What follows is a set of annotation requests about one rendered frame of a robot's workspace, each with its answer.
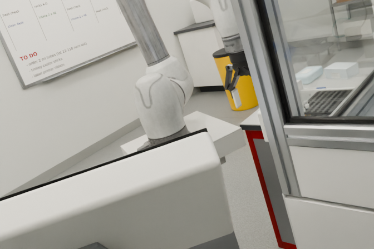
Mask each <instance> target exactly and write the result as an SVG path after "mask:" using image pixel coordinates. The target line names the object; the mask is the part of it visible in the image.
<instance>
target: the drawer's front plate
mask: <svg viewBox="0 0 374 249"><path fill-rule="evenodd" d="M258 118H259V122H260V126H261V129H262V132H263V137H264V140H265V142H269V141H268V137H267V133H266V131H265V126H264V123H263V119H262V115H261V112H260V111H258Z"/></svg>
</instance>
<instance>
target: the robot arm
mask: <svg viewBox="0 0 374 249"><path fill-rule="evenodd" d="M116 1H117V4H118V5H119V7H120V9H121V12H122V14H123V16H124V18H125V20H126V22H127V24H128V26H129V28H130V30H131V33H132V35H133V36H134V39H135V41H136V43H137V45H138V46H139V49H140V51H141V53H142V55H143V57H144V59H145V61H146V63H147V65H148V66H147V68H146V73H145V74H146V75H145V76H143V77H141V78H140V79H138V80H137V82H136V84H135V87H134V103H135V107H136V110H137V114H138V116H139V119H140V122H141V124H142V126H143V128H144V130H145V132H146V135H147V137H148V141H146V142H145V143H144V144H143V145H142V146H141V147H139V148H138V149H137V151H139V150H143V149H145V148H148V147H151V146H154V145H157V144H159V143H163V142H166V141H169V140H172V139H174V138H177V137H180V136H183V135H187V134H189V133H191V132H190V131H188V129H187V127H186V124H185V121H184V117H183V111H184V106H185V105H186V104H187V102H188V100H189V99H190V97H191V95H192V92H193V88H194V84H193V79H192V76H191V75H190V73H189V72H188V71H187V70H186V69H185V68H184V66H183V65H182V64H181V62H180V61H179V59H178V58H176V57H174V56H172V55H171V56H170V55H169V53H168V50H167V49H166V47H165V45H164V42H163V40H162V38H161V36H160V34H159V31H158V29H157V27H156V25H155V23H154V21H153V19H152V17H151V14H150V12H149V10H148V8H147V6H146V4H145V2H144V0H116ZM196 1H198V2H200V3H202V4H204V5H206V6H207V7H208V8H209V9H210V10H211V14H212V15H213V18H214V22H215V25H216V28H217V30H218V31H219V33H220V35H221V38H222V41H223V45H224V48H225V51H226V52H227V53H229V58H230V62H231V63H232V64H228V65H227V66H225V69H226V76H225V86H224V89H225V90H229V91H230V94H231V96H232V99H234V103H235V106H236V108H239V107H240V106H241V105H242V103H241V101H240V97H239V93H238V90H237V88H236V85H237V82H238V80H239V77H240V76H248V75H249V76H251V75H250V71H249V67H248V64H247V59H246V56H245V53H244V49H243V45H242V41H241V38H240V34H239V30H238V26H237V23H236V20H235V16H234V12H233V8H232V4H231V1H230V0H196ZM233 70H235V74H234V77H233V80H232V73H233Z"/></svg>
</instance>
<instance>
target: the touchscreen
mask: <svg viewBox="0 0 374 249"><path fill-rule="evenodd" d="M233 231H234V227H233V221H232V216H231V213H230V207H229V202H228V197H227V192H226V188H225V183H224V177H223V172H222V167H221V164H220V159H219V156H218V154H217V151H216V149H215V146H214V143H213V140H212V138H211V136H210V134H209V133H208V130H207V128H203V129H201V130H198V131H195V132H192V133H189V134H187V135H183V136H180V137H177V138H174V139H172V140H169V141H166V142H163V143H159V144H157V145H154V146H151V147H148V148H145V149H143V150H139V151H136V152H133V153H131V154H128V155H125V156H122V157H119V158H116V159H113V160H110V161H107V162H104V163H101V164H99V165H95V166H92V167H90V168H87V169H84V170H81V171H78V172H75V173H72V174H70V175H67V176H63V177H60V178H57V179H55V180H52V181H49V182H46V183H43V184H40V185H37V186H34V187H31V188H28V189H26V190H23V191H19V192H16V193H13V194H11V195H8V196H5V197H2V198H0V249H187V248H191V247H194V246H196V245H199V244H202V243H205V242H208V241H211V240H214V239H216V238H219V237H222V236H225V235H228V234H230V233H232V232H233Z"/></svg>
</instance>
